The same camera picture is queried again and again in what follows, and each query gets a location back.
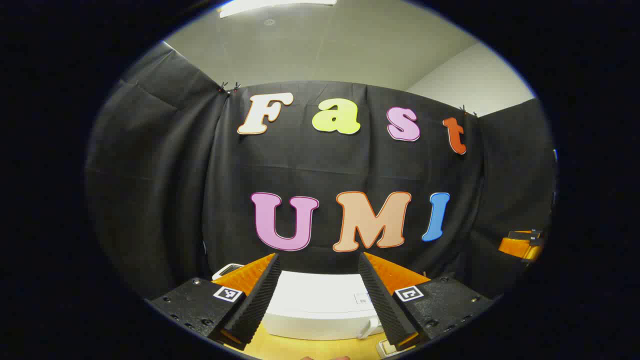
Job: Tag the white toaster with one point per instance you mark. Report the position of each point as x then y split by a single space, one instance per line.
227 270

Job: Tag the ceiling light panel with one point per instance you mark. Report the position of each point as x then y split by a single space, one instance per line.
275 6

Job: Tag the white microwave oven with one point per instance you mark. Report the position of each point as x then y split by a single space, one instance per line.
315 305

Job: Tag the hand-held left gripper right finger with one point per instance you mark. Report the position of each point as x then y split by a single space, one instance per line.
380 305

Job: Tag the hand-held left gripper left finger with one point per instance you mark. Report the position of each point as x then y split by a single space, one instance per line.
260 300

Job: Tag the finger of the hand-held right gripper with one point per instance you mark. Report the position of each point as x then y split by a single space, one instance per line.
515 247

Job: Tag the white food tray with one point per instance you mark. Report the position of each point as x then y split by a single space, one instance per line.
385 347

